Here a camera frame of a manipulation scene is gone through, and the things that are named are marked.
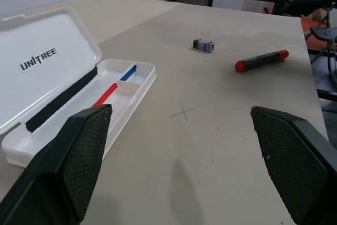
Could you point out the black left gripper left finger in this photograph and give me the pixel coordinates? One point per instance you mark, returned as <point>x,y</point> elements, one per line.
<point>65,172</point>

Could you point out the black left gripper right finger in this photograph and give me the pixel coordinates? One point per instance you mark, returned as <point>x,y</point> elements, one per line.
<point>297,167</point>

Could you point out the red pen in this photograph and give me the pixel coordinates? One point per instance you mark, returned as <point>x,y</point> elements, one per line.
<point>105,95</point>

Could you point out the blue pen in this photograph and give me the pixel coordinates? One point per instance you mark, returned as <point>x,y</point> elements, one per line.
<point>129,73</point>

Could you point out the white Unitree pencil case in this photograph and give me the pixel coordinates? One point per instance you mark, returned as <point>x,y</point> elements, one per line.
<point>39,38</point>

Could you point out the black foam strip in lid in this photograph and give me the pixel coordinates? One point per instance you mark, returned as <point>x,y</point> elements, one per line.
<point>60,99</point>

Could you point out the red and black marker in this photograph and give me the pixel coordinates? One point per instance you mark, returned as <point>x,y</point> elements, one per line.
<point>260,60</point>

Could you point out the grey worn eraser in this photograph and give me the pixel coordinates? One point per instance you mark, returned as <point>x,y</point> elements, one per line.
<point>202,45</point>

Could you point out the black chair frame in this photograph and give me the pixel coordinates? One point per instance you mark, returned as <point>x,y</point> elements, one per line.
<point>326,51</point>

